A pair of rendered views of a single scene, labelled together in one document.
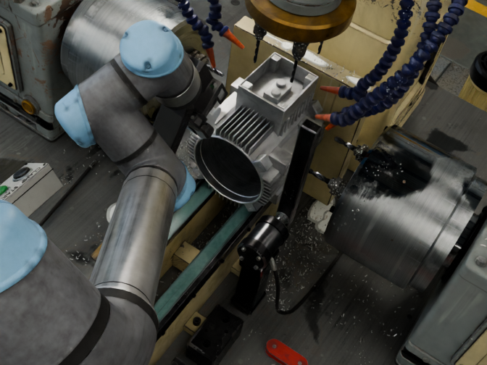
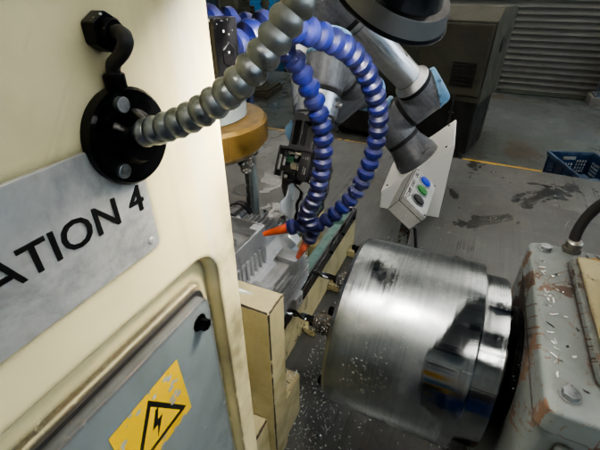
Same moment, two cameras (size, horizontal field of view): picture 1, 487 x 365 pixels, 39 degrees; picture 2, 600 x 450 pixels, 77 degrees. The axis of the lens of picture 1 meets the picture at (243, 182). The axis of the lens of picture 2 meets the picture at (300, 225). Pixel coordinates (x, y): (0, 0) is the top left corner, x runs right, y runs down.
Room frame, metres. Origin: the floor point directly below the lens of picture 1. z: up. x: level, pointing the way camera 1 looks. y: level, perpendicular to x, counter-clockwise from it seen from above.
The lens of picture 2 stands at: (1.40, 0.10, 1.47)
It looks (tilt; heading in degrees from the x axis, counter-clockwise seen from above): 32 degrees down; 180
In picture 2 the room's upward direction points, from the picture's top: straight up
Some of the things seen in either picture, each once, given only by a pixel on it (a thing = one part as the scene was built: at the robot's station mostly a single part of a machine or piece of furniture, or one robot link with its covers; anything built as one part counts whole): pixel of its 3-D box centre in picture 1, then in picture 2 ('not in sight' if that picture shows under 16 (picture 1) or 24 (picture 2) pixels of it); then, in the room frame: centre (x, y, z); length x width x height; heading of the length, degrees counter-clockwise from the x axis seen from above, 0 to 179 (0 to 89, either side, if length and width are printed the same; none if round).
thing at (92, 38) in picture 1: (118, 45); (445, 345); (1.04, 0.31, 1.04); 0.37 x 0.25 x 0.25; 65
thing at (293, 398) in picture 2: not in sight; (275, 397); (1.01, 0.06, 0.86); 0.07 x 0.06 x 0.12; 65
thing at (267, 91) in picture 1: (276, 94); (220, 254); (0.92, -0.03, 1.11); 0.12 x 0.11 x 0.07; 154
